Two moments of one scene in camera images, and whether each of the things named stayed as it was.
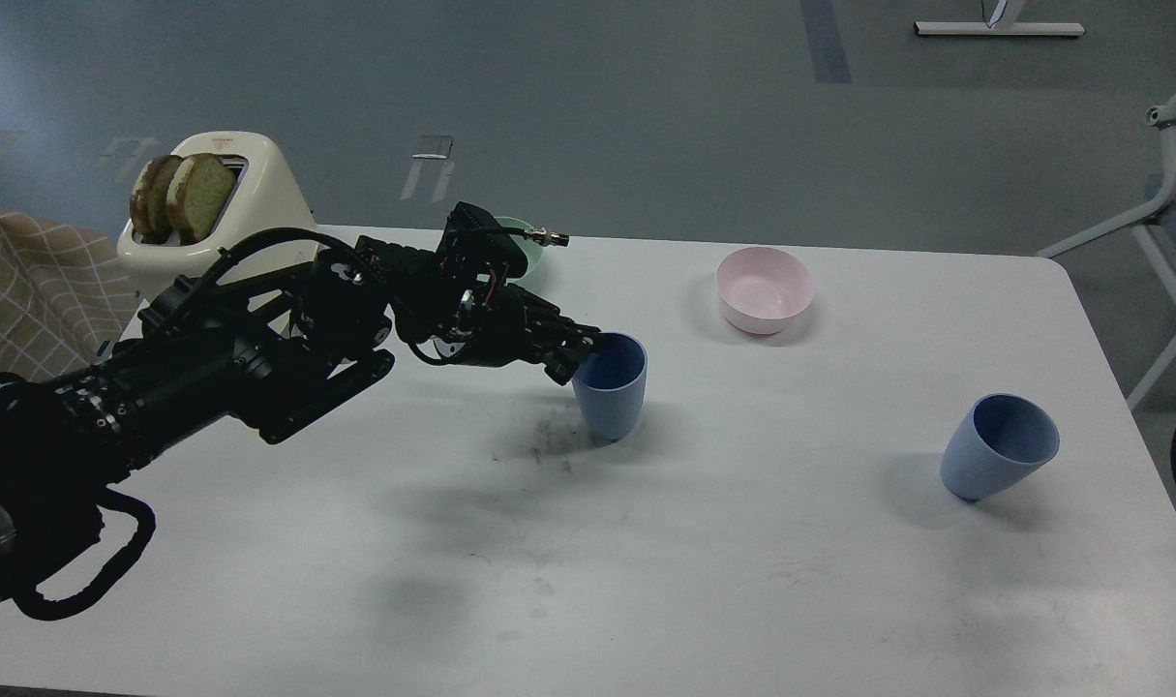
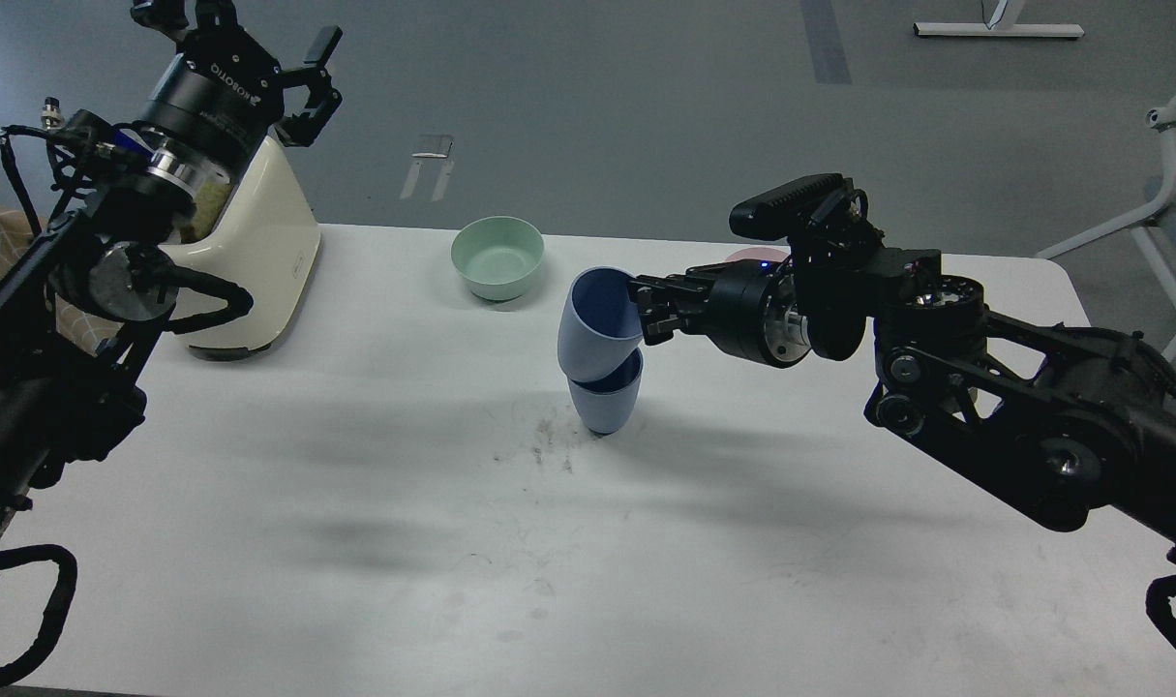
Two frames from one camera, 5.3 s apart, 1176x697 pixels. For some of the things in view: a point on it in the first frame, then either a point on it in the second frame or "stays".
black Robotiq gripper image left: x=501 y=324 -> x=221 y=92
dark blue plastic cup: x=610 y=384 stays
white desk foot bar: x=998 y=28 stays
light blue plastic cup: x=1004 y=441 -> x=599 y=323
